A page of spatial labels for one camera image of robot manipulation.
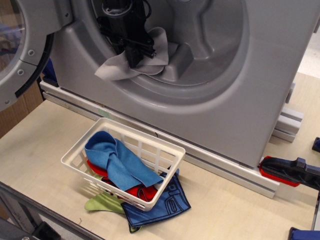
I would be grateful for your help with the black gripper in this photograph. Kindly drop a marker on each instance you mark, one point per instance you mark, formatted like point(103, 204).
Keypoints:
point(127, 33)

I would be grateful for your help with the grey cloth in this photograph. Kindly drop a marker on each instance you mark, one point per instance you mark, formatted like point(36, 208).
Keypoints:
point(117, 67)

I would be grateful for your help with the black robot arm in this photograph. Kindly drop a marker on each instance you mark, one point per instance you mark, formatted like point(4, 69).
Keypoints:
point(119, 7)

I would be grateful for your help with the blue clamp behind machine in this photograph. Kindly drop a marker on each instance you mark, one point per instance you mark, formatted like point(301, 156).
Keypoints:
point(49, 75)

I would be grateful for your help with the round washing machine door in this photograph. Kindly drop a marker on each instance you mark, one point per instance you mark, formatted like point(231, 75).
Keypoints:
point(27, 29)

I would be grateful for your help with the grey toy washing machine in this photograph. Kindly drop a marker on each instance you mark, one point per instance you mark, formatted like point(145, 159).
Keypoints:
point(225, 84)

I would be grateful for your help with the white plastic laundry basket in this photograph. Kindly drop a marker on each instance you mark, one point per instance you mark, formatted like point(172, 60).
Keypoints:
point(127, 198)

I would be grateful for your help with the light blue cloth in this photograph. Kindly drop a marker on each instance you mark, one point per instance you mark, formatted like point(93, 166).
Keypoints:
point(124, 168)

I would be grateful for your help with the red cloth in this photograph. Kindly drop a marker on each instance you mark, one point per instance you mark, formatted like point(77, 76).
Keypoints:
point(140, 191)

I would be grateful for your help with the green cloth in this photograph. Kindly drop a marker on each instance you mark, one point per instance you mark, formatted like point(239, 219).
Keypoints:
point(105, 202)

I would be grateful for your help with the blue jeans-print cloth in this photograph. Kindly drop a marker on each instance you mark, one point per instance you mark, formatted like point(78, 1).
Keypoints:
point(171, 203)

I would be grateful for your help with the red and black clamp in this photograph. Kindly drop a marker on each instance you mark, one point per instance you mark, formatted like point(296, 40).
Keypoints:
point(290, 172)

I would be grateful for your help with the black clamp part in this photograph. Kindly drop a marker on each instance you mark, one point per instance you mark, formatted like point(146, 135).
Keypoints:
point(316, 145)

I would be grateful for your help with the blue clamp pad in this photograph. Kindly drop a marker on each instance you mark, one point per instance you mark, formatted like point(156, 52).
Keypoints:
point(297, 234)

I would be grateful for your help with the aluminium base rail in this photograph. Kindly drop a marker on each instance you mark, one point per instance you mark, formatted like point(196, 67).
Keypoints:
point(158, 150)

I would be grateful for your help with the metal table frame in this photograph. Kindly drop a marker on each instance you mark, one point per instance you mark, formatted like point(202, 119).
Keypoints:
point(28, 204)

